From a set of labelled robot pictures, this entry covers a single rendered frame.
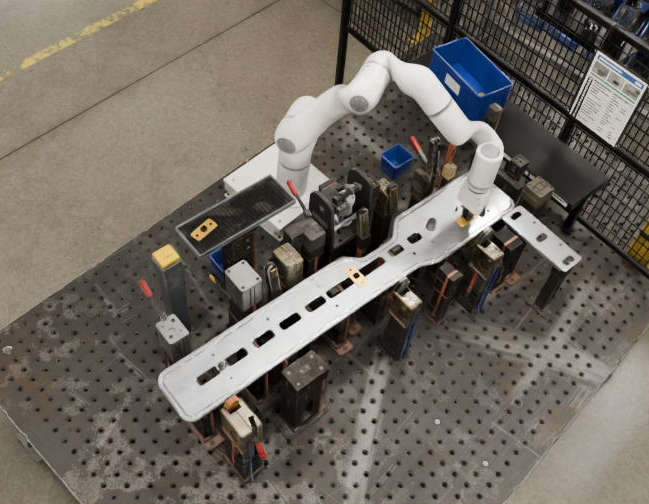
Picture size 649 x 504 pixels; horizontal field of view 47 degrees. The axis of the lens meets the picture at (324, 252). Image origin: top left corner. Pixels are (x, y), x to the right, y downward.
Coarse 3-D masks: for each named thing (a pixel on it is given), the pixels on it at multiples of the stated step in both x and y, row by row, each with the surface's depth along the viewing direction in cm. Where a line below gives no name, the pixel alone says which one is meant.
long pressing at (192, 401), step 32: (448, 192) 264; (416, 224) 255; (448, 224) 256; (480, 224) 257; (384, 256) 246; (416, 256) 247; (320, 288) 237; (352, 288) 238; (384, 288) 239; (256, 320) 229; (320, 320) 230; (192, 352) 221; (224, 352) 222; (256, 352) 223; (288, 352) 224; (160, 384) 215; (192, 384) 215; (224, 384) 216; (192, 416) 210
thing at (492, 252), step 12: (480, 252) 246; (492, 252) 244; (468, 264) 255; (480, 264) 251; (492, 264) 245; (468, 276) 260; (480, 276) 253; (492, 276) 251; (468, 288) 263; (480, 288) 259; (456, 300) 273; (468, 300) 268; (480, 300) 267; (468, 312) 271
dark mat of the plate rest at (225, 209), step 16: (256, 192) 238; (272, 192) 238; (224, 208) 233; (240, 208) 234; (256, 208) 234; (272, 208) 235; (192, 224) 229; (224, 224) 230; (240, 224) 230; (192, 240) 225; (208, 240) 226; (224, 240) 226
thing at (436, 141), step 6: (432, 138) 251; (438, 138) 249; (432, 144) 248; (438, 144) 249; (444, 144) 248; (432, 150) 250; (438, 150) 248; (432, 156) 252; (438, 156) 254; (432, 162) 254; (438, 162) 257; (432, 168) 256
